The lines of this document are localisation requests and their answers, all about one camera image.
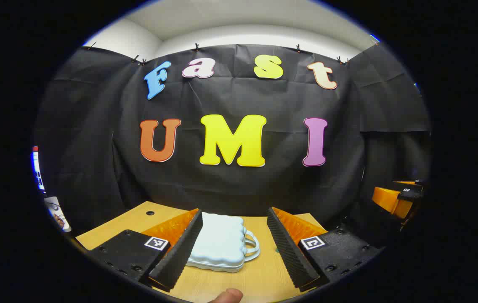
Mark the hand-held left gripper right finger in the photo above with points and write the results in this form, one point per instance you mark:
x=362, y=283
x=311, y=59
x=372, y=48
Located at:
x=289, y=252

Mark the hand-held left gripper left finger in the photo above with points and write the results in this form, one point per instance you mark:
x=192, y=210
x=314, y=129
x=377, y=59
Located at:
x=180, y=256

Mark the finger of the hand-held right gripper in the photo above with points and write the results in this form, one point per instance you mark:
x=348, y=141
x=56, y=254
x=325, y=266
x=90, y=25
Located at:
x=407, y=183
x=386, y=200

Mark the light blue suitcase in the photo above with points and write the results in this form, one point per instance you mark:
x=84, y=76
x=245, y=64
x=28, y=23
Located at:
x=222, y=240

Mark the black backdrop cloth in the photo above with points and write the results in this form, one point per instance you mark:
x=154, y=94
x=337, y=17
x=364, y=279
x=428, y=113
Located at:
x=264, y=189

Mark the white printed poster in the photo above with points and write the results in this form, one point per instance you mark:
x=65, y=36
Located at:
x=58, y=214

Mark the blue and white sign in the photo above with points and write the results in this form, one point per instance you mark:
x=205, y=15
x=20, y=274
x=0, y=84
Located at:
x=37, y=168

